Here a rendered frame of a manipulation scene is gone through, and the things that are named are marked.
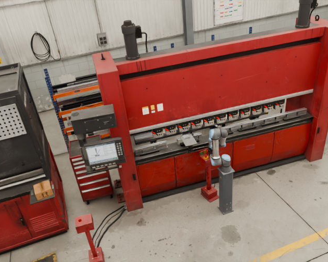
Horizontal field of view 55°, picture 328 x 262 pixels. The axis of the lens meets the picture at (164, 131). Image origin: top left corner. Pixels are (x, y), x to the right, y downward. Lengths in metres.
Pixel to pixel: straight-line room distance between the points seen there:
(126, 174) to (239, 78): 2.13
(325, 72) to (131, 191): 3.37
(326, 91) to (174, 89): 2.40
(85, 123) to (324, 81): 3.54
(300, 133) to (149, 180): 2.63
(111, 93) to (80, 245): 2.23
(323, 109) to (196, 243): 2.87
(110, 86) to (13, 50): 4.71
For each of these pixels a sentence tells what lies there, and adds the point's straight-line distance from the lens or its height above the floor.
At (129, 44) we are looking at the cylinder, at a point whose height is 2.50.
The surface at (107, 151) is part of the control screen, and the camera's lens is 3.86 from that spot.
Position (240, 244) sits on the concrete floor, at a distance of 4.59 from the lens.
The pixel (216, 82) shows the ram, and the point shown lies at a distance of 4.53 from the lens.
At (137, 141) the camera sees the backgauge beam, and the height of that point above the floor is 0.94.
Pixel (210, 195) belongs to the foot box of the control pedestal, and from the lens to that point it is 5.06.
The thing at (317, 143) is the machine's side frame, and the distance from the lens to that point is 5.90.
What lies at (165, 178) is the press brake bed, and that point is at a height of 0.39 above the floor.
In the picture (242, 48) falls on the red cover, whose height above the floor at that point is 2.21.
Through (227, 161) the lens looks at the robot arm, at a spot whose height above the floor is 0.96.
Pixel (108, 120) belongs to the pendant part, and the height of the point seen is 1.87.
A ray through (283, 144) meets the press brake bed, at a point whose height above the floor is 0.47.
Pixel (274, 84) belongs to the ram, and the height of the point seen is 1.54.
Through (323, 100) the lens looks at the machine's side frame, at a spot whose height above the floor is 1.20.
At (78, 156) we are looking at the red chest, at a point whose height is 1.00.
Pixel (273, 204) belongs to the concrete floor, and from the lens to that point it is 5.14.
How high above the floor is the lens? 3.60
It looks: 32 degrees down
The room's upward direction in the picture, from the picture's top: 7 degrees counter-clockwise
